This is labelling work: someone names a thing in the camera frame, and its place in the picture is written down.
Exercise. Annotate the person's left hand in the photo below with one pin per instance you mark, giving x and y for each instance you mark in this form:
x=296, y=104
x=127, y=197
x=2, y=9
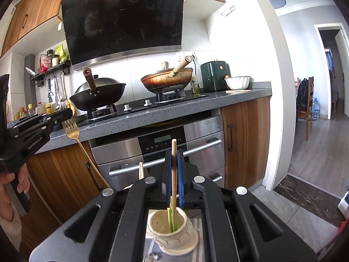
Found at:
x=23, y=182

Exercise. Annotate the black range hood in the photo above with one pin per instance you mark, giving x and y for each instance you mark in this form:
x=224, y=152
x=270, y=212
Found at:
x=122, y=27

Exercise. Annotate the cream floral ceramic utensil holder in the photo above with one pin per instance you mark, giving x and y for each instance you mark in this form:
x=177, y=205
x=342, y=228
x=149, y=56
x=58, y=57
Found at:
x=165, y=243

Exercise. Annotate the green air fryer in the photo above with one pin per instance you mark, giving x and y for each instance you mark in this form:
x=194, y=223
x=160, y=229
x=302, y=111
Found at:
x=215, y=76

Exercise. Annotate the dark lid spice jar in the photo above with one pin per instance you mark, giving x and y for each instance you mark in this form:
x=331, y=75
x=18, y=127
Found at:
x=50, y=58

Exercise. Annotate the wide wooden cabinet door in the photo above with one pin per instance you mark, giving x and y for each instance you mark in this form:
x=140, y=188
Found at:
x=62, y=174

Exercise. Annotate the silver spoon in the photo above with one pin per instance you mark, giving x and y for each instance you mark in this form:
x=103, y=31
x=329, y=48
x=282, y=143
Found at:
x=155, y=257

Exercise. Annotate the gold fork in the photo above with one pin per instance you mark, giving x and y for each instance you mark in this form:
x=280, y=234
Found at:
x=71, y=132

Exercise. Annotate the steel ladle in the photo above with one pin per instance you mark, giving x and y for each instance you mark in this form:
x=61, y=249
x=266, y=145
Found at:
x=64, y=87

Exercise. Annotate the white wall outlet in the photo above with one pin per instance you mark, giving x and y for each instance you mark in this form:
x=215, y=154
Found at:
x=182, y=56

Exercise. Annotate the yellow sauce bottle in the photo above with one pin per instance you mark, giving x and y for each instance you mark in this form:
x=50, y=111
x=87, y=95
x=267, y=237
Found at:
x=48, y=109

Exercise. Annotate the narrow wooden cabinet door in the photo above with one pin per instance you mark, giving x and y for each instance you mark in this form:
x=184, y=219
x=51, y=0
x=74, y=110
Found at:
x=250, y=142

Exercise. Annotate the grey stone countertop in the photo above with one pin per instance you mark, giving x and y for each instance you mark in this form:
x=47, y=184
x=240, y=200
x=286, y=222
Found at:
x=163, y=114

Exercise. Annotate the stainless steel built-in oven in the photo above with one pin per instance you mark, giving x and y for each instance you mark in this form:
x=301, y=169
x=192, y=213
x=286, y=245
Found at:
x=203, y=142

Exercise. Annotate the white room door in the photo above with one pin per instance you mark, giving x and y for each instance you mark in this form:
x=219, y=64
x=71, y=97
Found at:
x=342, y=73

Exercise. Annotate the black backpack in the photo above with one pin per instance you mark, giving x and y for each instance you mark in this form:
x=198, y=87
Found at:
x=302, y=95

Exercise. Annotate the wooden chair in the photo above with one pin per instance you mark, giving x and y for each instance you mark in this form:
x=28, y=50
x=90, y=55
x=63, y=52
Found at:
x=309, y=106

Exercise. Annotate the green snack bag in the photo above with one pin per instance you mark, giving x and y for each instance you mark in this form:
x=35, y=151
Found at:
x=61, y=53

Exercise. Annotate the clear water jug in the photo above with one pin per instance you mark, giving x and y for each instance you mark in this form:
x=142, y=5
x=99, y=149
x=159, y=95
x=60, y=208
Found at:
x=315, y=109

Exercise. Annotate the black wall shelf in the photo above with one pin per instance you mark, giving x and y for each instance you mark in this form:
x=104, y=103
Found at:
x=54, y=69

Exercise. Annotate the brown frying pan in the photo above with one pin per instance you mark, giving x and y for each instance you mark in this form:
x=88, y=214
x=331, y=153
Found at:
x=166, y=80

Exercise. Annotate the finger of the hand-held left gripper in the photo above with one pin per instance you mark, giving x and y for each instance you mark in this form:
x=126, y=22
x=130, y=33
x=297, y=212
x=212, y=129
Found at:
x=41, y=131
x=49, y=116

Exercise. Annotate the person's left forearm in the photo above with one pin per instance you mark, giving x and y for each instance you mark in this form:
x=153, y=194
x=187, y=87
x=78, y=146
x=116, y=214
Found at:
x=9, y=223

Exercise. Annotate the oil bottle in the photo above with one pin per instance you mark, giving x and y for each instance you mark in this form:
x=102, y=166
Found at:
x=195, y=87

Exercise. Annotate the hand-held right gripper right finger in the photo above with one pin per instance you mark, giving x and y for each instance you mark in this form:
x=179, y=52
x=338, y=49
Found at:
x=180, y=177

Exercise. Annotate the black gas stove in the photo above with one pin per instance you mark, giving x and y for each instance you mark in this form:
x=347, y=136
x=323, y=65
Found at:
x=133, y=108

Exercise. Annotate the black wok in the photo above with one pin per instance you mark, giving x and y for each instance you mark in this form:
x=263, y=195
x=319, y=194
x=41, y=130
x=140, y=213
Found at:
x=98, y=98

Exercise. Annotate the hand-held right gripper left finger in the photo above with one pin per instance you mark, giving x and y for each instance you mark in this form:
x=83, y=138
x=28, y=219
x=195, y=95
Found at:
x=166, y=174

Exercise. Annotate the white fluted bowl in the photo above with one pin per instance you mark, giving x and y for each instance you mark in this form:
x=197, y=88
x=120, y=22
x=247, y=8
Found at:
x=237, y=83

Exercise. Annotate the red spice packet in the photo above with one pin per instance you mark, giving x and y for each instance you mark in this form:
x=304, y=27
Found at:
x=43, y=62

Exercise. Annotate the wooden chopstick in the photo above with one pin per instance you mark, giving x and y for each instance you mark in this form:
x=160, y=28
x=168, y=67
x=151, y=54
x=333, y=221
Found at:
x=173, y=155

